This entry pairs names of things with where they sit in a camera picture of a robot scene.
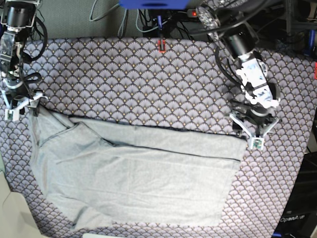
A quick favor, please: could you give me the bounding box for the blue overhead mount plate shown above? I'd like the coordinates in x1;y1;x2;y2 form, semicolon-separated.
119;0;189;9

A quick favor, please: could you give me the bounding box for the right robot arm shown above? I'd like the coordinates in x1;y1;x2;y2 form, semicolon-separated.
0;0;48;121

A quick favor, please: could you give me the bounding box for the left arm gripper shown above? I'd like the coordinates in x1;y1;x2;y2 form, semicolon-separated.
229;105;279;149

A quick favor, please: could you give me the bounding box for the black OpenArm box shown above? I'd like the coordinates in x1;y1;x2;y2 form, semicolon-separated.
272;152;317;238

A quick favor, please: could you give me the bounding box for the white object bottom left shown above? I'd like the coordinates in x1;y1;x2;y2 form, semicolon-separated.
0;160;42;238

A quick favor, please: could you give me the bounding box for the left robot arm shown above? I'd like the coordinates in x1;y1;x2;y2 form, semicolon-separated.
196;3;280;149

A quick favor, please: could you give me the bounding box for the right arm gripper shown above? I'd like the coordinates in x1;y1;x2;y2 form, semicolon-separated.
1;78;48;121

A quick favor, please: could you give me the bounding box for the light grey T-shirt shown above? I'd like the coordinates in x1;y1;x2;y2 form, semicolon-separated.
28;107;247;230

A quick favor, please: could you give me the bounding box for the red centre table clamp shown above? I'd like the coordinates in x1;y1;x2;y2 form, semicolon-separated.
158;39;166;53

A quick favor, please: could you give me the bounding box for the red right edge clamp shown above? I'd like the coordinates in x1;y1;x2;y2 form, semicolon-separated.
314;62;317;79

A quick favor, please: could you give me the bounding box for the black power strip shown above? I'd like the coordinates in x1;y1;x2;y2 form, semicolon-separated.
187;9;198;18

